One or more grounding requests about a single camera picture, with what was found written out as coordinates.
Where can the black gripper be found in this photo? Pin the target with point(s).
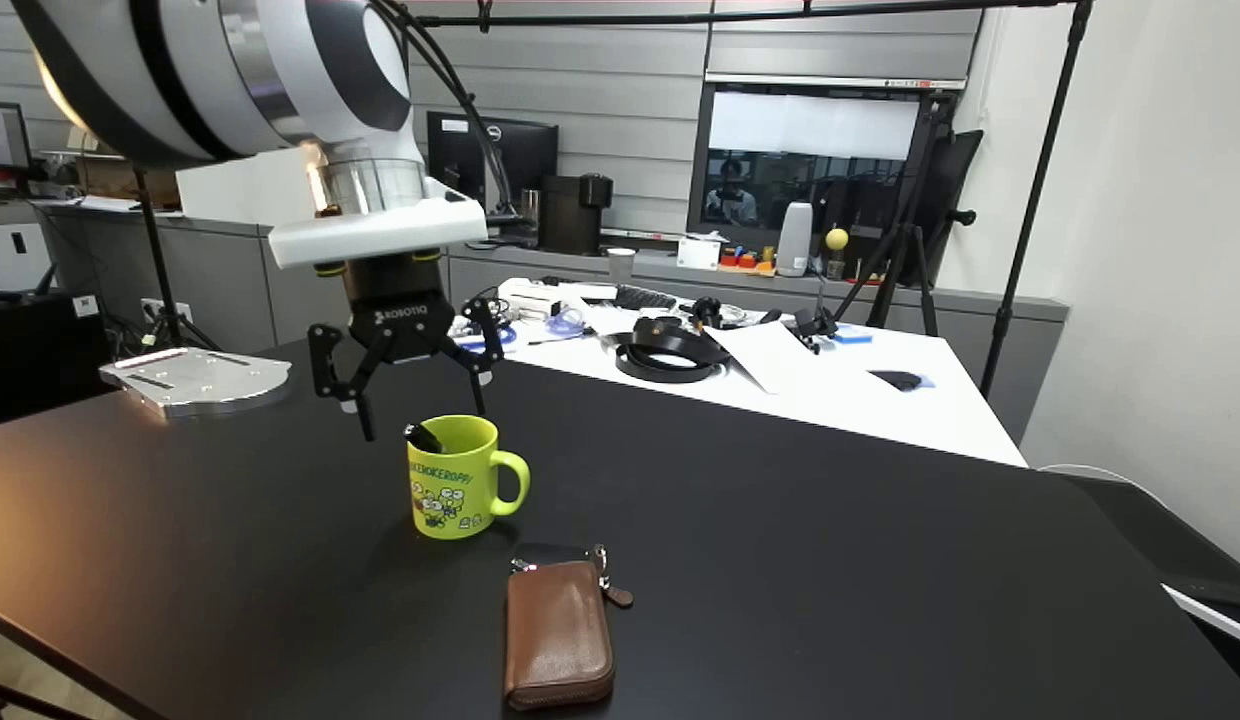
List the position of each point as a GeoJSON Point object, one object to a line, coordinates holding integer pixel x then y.
{"type": "Point", "coordinates": [403, 304]}

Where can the black marker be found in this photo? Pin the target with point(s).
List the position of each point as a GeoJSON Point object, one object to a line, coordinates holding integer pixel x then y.
{"type": "Point", "coordinates": [423, 437]}

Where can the white plastic device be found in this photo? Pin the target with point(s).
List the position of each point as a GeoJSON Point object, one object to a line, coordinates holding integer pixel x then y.
{"type": "Point", "coordinates": [543, 299]}

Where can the yellow-green cartoon mug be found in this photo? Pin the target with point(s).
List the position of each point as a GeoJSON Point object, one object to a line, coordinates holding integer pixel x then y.
{"type": "Point", "coordinates": [446, 496]}

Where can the grey partition counter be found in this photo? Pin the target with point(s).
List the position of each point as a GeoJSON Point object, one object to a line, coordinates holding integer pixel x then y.
{"type": "Point", "coordinates": [232, 284]}

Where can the white paper stack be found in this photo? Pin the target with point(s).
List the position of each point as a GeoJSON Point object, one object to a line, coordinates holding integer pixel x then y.
{"type": "Point", "coordinates": [192, 376]}

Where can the black computer monitor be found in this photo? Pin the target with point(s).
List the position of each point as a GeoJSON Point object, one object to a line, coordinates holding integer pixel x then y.
{"type": "Point", "coordinates": [525, 153]}

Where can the thin black light stand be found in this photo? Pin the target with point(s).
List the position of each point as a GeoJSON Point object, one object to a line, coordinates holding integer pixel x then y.
{"type": "Point", "coordinates": [158, 254]}

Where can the small white box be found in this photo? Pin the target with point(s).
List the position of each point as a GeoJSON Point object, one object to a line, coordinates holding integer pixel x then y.
{"type": "Point", "coordinates": [700, 254]}

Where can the brown leather key pouch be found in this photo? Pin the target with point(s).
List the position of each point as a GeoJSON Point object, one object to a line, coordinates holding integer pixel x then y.
{"type": "Point", "coordinates": [559, 642]}

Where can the red orange small parts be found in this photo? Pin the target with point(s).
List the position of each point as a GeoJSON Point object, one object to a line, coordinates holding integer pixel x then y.
{"type": "Point", "coordinates": [750, 263]}

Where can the black storage cabinet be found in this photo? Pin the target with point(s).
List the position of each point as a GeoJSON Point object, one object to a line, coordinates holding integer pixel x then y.
{"type": "Point", "coordinates": [34, 352]}

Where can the tall white speaker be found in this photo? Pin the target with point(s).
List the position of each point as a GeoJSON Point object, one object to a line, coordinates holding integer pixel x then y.
{"type": "Point", "coordinates": [795, 243]}

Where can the dark framed window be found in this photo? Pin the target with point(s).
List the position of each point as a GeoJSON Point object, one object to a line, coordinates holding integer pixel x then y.
{"type": "Point", "coordinates": [804, 175]}

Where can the white table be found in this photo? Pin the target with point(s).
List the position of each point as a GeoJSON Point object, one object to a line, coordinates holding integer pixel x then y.
{"type": "Point", "coordinates": [844, 401]}

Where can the yellow ball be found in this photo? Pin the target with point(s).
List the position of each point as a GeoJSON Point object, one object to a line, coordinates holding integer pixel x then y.
{"type": "Point", "coordinates": [839, 243]}

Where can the black computer mouse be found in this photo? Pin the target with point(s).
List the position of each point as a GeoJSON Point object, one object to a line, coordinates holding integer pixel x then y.
{"type": "Point", "coordinates": [898, 382]}

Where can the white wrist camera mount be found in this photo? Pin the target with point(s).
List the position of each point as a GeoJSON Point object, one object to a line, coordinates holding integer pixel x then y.
{"type": "Point", "coordinates": [380, 229]}

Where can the black camera tripod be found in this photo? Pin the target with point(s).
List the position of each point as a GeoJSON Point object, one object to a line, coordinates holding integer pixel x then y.
{"type": "Point", "coordinates": [935, 160]}

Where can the black pipe frame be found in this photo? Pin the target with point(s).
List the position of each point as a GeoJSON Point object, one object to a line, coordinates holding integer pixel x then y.
{"type": "Point", "coordinates": [1032, 203]}

